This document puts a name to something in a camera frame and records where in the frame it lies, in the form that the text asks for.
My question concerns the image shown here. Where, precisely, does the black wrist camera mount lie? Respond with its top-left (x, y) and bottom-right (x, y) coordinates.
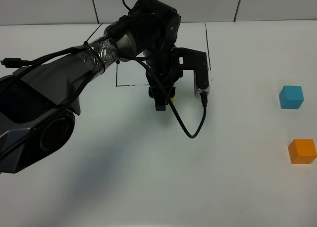
top-left (172, 47), bottom-right (210, 99)

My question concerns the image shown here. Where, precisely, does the blue block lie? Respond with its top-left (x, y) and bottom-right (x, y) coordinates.
top-left (279, 86), bottom-right (304, 109)

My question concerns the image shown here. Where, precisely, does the black camera cable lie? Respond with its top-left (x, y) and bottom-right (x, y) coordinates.
top-left (108, 39), bottom-right (208, 139)

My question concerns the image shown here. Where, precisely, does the yellow block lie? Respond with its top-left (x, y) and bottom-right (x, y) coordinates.
top-left (170, 85), bottom-right (176, 104)

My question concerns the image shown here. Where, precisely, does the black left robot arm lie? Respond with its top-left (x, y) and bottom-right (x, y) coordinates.
top-left (0, 0), bottom-right (181, 173)

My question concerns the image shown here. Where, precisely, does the orange block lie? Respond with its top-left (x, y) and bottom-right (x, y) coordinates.
top-left (288, 139), bottom-right (317, 164)

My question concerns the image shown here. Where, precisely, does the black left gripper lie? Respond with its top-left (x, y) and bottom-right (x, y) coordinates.
top-left (146, 46), bottom-right (183, 111)

